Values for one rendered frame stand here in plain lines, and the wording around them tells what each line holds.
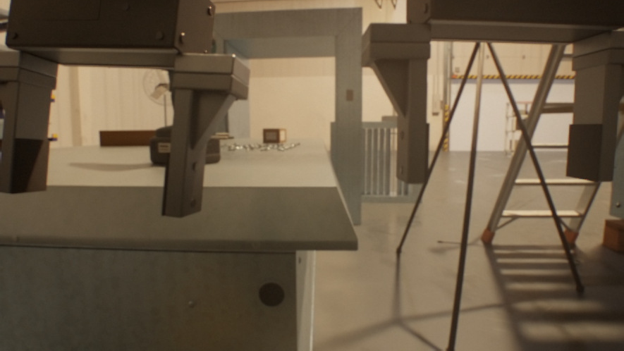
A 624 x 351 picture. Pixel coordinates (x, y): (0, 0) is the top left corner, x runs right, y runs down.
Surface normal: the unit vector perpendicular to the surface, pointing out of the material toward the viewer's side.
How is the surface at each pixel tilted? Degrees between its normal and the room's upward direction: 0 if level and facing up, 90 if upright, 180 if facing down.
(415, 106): 90
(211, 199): 67
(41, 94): 95
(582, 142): 90
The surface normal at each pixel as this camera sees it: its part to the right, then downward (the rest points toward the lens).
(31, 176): 0.99, 0.09
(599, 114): -1.00, 0.00
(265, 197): -0.03, -0.30
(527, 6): 0.02, 0.09
